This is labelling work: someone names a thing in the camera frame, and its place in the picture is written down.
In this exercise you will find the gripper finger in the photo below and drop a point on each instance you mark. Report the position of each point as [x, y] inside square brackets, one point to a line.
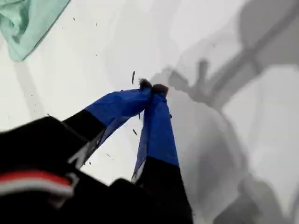
[158, 140]
[116, 105]

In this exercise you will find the pale green T-shirt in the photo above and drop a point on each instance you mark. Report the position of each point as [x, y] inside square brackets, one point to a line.
[25, 25]

